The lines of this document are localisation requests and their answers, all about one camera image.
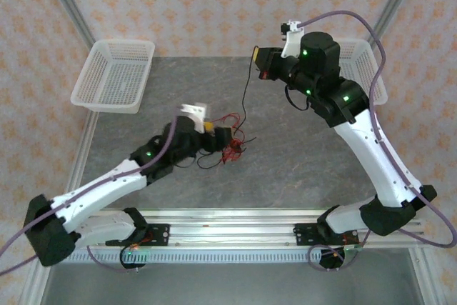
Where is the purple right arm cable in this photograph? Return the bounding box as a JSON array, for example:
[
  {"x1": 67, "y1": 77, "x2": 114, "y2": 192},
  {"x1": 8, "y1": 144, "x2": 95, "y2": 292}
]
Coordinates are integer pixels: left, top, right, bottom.
[{"x1": 298, "y1": 10, "x2": 457, "y2": 273}]

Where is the white plastic mesh basket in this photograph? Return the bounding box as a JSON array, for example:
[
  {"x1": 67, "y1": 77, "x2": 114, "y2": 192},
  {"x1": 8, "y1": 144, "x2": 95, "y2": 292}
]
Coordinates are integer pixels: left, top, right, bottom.
[
  {"x1": 335, "y1": 36, "x2": 389, "y2": 106},
  {"x1": 69, "y1": 39, "x2": 156, "y2": 115}
]

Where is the aluminium corner post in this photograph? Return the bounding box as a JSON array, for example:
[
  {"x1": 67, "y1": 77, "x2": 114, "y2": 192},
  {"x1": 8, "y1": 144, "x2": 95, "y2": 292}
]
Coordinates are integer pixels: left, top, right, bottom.
[
  {"x1": 366, "y1": 0, "x2": 426, "y2": 46},
  {"x1": 38, "y1": 0, "x2": 96, "y2": 46}
]

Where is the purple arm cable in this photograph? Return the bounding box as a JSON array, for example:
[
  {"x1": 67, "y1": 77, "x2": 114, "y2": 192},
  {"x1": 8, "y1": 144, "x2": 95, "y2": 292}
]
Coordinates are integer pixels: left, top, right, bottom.
[
  {"x1": 298, "y1": 10, "x2": 457, "y2": 273},
  {"x1": 0, "y1": 114, "x2": 181, "y2": 274}
]

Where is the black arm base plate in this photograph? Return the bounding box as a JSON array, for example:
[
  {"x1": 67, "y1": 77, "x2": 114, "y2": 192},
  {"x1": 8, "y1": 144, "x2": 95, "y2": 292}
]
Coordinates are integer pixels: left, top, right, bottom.
[
  {"x1": 106, "y1": 224, "x2": 171, "y2": 248},
  {"x1": 293, "y1": 224, "x2": 359, "y2": 248}
]

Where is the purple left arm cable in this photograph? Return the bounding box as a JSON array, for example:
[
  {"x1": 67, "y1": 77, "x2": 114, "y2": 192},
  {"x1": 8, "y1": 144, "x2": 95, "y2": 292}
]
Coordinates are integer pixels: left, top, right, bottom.
[{"x1": 0, "y1": 114, "x2": 181, "y2": 274}]

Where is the aluminium table side rail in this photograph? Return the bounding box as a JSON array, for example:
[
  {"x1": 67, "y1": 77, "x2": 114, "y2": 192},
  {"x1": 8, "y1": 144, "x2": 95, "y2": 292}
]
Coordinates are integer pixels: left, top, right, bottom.
[{"x1": 62, "y1": 111, "x2": 100, "y2": 199}]

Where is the black base controller board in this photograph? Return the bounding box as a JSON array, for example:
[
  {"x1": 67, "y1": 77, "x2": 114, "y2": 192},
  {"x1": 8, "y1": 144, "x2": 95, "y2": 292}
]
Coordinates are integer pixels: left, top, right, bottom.
[
  {"x1": 119, "y1": 244, "x2": 150, "y2": 271},
  {"x1": 318, "y1": 244, "x2": 359, "y2": 271}
]

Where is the aluminium mounting beam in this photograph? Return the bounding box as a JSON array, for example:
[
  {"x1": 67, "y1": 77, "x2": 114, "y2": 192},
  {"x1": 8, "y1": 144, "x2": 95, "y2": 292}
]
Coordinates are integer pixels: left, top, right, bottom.
[{"x1": 73, "y1": 207, "x2": 428, "y2": 249}]

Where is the grey slotted cable duct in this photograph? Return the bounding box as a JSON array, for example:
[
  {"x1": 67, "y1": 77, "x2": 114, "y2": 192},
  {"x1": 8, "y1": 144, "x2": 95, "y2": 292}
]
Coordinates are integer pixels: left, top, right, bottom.
[{"x1": 67, "y1": 249, "x2": 322, "y2": 265}]

